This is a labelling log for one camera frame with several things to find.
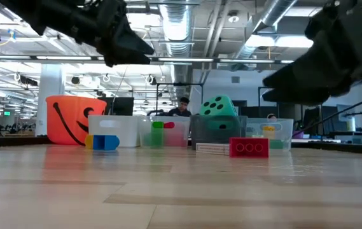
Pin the yellow small block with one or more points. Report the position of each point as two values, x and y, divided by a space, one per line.
88 142

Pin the person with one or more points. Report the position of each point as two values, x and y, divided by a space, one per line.
272 116
180 111

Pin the large red brick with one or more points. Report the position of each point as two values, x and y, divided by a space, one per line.
234 143

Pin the white plastic bin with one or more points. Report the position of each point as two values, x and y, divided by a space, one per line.
117 133

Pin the black desk monitor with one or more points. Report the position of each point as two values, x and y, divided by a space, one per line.
120 106

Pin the black background rig frame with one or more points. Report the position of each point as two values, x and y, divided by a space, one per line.
180 84

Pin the small red brick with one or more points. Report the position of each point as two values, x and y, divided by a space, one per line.
169 125

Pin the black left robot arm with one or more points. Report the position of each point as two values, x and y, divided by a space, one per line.
40 16

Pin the white square pillar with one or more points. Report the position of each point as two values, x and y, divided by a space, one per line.
50 95

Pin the dark grey plastic bin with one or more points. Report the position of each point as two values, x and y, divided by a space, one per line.
206 140

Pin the teal foam die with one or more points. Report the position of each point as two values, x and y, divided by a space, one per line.
217 106

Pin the silver ventilation duct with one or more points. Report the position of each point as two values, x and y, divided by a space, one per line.
177 25
273 16

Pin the orange smiley face bucket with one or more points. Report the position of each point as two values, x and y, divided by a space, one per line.
69 117

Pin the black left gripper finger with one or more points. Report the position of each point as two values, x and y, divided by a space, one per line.
123 59
129 43

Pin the white roll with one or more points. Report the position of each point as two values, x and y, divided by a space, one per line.
350 124

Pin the blue stepped block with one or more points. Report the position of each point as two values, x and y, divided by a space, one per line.
106 142

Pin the long green brick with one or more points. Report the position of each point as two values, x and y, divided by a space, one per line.
157 133

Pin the clear plastic bin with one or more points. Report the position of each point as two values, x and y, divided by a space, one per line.
285 133
144 127

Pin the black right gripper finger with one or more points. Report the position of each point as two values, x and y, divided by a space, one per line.
301 97
320 74

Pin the yellow brick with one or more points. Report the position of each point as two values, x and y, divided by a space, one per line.
269 132

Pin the card deck red patterned back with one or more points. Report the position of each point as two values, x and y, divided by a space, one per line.
212 149

